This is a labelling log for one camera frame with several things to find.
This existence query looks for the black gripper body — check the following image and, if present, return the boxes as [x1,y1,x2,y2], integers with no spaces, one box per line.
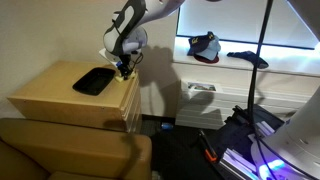
[117,52,134,72]

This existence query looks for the black vertical pole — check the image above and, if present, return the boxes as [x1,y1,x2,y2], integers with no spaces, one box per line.
[247,0,275,125]

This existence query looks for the white radiator cover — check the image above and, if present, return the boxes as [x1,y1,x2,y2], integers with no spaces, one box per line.
[174,78,318,131]

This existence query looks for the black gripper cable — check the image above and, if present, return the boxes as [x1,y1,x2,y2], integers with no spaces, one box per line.
[131,51,145,73]

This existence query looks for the orange and black tool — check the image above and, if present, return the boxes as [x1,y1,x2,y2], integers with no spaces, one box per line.
[198,129,219,164]

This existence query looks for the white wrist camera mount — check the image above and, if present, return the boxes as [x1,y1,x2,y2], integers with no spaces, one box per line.
[98,48,122,68]

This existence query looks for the white window blind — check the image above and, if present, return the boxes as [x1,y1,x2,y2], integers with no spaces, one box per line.
[176,0,320,50]

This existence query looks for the aluminium profile rails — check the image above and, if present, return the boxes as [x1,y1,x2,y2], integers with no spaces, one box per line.
[218,147,262,180]

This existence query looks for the light wooden chest of drawers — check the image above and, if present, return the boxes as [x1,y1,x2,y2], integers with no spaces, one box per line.
[7,59,143,134]

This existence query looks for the white window sill ledge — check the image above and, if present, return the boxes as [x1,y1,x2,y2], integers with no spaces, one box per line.
[172,35,320,78]

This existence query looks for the colourful picture sticker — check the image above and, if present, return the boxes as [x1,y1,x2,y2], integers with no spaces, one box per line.
[187,82,217,92]

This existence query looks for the plain navy cap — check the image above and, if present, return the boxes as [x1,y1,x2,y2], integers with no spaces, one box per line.
[227,50,270,70]

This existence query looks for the dark red cap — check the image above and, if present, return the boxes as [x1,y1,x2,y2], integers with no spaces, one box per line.
[194,53,220,65]

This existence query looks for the navy cap with yellow lettering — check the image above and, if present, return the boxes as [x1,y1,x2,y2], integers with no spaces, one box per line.
[187,31,216,57]

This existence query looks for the yellow sponge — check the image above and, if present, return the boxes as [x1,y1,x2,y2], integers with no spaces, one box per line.
[114,70,138,83]

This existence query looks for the light blue cap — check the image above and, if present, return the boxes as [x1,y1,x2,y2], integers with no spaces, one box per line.
[197,34,222,61]

